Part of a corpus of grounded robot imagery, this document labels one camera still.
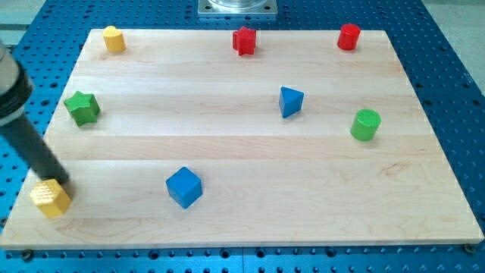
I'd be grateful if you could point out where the green cylinder block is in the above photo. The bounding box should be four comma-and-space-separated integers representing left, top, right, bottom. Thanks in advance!
350, 108, 381, 141

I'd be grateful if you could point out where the robot arm end effector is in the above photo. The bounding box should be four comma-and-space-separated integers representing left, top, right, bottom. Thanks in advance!
1, 42, 33, 126

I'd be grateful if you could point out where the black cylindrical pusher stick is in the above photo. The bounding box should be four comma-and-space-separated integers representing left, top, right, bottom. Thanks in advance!
1, 114, 69, 184

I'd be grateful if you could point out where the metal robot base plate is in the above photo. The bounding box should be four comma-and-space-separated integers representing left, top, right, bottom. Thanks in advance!
197, 0, 279, 17

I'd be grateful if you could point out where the wooden board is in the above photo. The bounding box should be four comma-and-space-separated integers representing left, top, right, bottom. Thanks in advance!
1, 29, 483, 249

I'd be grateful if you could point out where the red star block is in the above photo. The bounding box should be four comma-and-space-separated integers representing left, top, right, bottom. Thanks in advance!
232, 27, 257, 55

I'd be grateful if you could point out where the red cylinder block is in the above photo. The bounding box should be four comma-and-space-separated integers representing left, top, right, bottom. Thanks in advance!
337, 24, 361, 50

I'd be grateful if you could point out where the blue triangle block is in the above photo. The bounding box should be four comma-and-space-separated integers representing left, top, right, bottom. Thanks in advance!
279, 86, 304, 118

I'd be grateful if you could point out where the blue cube block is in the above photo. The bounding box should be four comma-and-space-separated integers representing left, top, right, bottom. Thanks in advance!
166, 167, 202, 209

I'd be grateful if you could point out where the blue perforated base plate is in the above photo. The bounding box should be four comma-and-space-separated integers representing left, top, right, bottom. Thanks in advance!
1, 0, 484, 272

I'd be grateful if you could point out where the yellow cylinder block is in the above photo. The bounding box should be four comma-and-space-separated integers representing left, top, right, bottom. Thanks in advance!
102, 26, 127, 53

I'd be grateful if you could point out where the yellow hexagon block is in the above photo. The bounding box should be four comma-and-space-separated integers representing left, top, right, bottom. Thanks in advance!
29, 179, 71, 218

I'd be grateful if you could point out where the green star block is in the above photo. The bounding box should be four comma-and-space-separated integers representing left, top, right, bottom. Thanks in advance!
64, 91, 101, 127

